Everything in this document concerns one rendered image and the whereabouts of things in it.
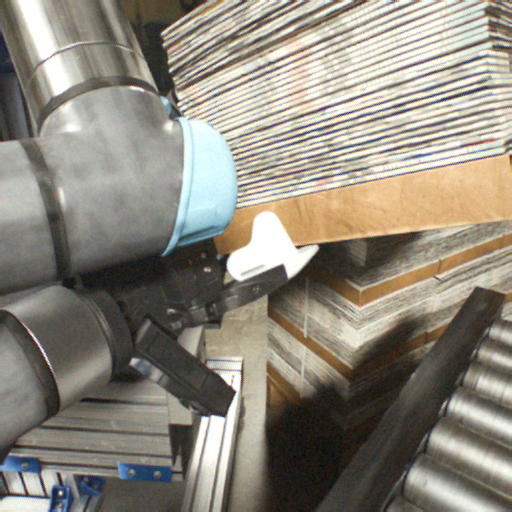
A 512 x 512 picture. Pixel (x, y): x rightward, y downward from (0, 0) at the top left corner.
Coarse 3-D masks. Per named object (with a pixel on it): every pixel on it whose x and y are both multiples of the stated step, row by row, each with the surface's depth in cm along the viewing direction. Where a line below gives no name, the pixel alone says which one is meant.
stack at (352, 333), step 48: (384, 240) 106; (432, 240) 117; (480, 240) 130; (288, 288) 135; (432, 288) 125; (288, 336) 142; (336, 336) 121; (384, 336) 121; (336, 384) 127; (384, 384) 132
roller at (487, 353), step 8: (480, 344) 66; (488, 344) 66; (496, 344) 65; (504, 344) 65; (480, 352) 65; (488, 352) 65; (496, 352) 65; (504, 352) 64; (480, 360) 65; (488, 360) 65; (496, 360) 64; (504, 360) 64; (504, 368) 64
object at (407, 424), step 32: (480, 288) 79; (480, 320) 71; (448, 352) 64; (416, 384) 58; (448, 384) 58; (384, 416) 53; (416, 416) 53; (384, 448) 49; (416, 448) 49; (352, 480) 46; (384, 480) 46
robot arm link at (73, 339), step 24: (48, 288) 31; (24, 312) 28; (48, 312) 28; (72, 312) 29; (96, 312) 30; (48, 336) 27; (72, 336) 28; (96, 336) 29; (48, 360) 27; (72, 360) 28; (96, 360) 29; (72, 384) 28; (96, 384) 30
